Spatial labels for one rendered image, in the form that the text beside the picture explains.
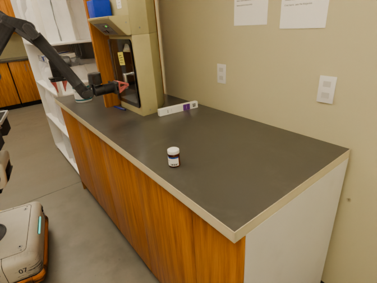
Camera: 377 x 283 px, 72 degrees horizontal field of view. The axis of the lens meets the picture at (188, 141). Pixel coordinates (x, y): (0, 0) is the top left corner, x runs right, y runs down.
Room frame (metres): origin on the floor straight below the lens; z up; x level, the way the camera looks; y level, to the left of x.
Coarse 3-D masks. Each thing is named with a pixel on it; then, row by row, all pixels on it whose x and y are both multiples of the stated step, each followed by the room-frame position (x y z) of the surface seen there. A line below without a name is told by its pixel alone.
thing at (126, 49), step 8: (112, 40) 1.73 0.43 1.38; (120, 40) 1.63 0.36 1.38; (128, 40) 1.54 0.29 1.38; (112, 48) 1.75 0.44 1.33; (120, 48) 1.65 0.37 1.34; (128, 48) 1.56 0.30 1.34; (112, 56) 1.76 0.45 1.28; (128, 56) 1.57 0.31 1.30; (128, 64) 1.58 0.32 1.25; (120, 72) 1.70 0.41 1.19; (128, 72) 1.60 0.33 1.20; (120, 80) 1.72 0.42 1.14; (128, 80) 1.61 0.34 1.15; (136, 80) 1.54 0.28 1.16; (128, 88) 1.63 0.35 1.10; (136, 88) 1.54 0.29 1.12; (120, 96) 1.75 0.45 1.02; (128, 96) 1.64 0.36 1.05; (136, 96) 1.55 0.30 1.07; (136, 104) 1.56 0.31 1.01
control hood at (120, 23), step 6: (96, 18) 1.60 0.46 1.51; (102, 18) 1.53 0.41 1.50; (108, 18) 1.47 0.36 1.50; (114, 18) 1.49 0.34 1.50; (120, 18) 1.51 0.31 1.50; (126, 18) 1.53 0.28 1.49; (108, 24) 1.55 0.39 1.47; (114, 24) 1.49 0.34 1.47; (120, 24) 1.50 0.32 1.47; (126, 24) 1.52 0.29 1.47; (114, 30) 1.58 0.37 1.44; (120, 30) 1.52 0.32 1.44; (126, 30) 1.52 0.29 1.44
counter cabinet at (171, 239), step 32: (96, 160) 1.59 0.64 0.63; (96, 192) 1.78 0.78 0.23; (128, 192) 1.19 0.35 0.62; (160, 192) 0.89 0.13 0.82; (320, 192) 0.81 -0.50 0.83; (128, 224) 1.28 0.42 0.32; (160, 224) 0.92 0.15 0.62; (192, 224) 0.73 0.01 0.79; (288, 224) 0.69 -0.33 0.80; (320, 224) 0.85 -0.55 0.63; (160, 256) 0.96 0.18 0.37; (192, 256) 0.74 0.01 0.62; (224, 256) 0.59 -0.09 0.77; (256, 256) 0.58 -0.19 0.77; (288, 256) 0.70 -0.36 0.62; (320, 256) 0.89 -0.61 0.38
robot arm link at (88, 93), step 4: (92, 72) 1.45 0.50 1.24; (96, 72) 1.45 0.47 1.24; (88, 76) 1.41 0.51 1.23; (92, 76) 1.42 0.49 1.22; (96, 76) 1.42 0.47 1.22; (100, 76) 1.44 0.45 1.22; (88, 80) 1.43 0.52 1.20; (92, 80) 1.42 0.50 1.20; (96, 80) 1.42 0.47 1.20; (100, 80) 1.43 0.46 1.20; (92, 84) 1.42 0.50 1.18; (96, 84) 1.42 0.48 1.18; (88, 88) 1.45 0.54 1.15; (84, 92) 1.38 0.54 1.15; (88, 92) 1.38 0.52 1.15; (92, 92) 1.39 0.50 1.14; (84, 96) 1.37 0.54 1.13; (88, 96) 1.38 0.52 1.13; (92, 96) 1.39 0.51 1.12
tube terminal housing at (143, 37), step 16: (112, 0) 1.68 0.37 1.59; (128, 0) 1.54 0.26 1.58; (144, 0) 1.60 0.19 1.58; (128, 16) 1.54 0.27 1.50; (144, 16) 1.59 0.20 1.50; (144, 32) 1.58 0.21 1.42; (144, 48) 1.58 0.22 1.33; (144, 64) 1.57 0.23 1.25; (144, 80) 1.56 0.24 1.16; (160, 80) 1.76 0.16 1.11; (144, 96) 1.55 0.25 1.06; (160, 96) 1.71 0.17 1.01; (144, 112) 1.54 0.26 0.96
